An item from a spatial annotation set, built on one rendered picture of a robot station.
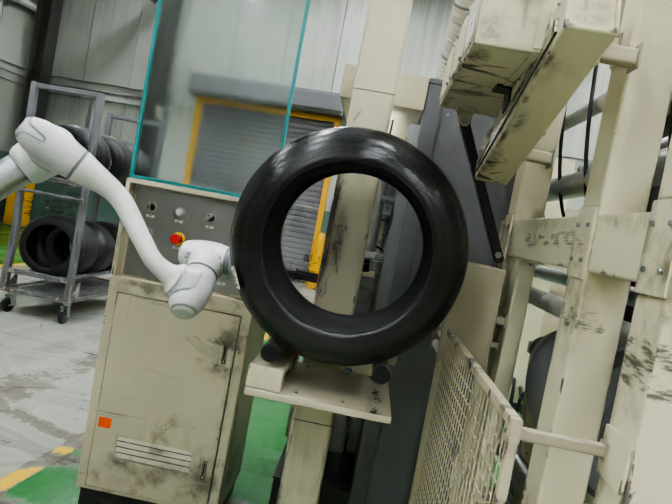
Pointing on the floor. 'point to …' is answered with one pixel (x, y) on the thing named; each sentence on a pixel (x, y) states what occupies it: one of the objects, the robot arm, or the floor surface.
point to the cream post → (347, 234)
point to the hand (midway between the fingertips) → (306, 276)
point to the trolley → (49, 263)
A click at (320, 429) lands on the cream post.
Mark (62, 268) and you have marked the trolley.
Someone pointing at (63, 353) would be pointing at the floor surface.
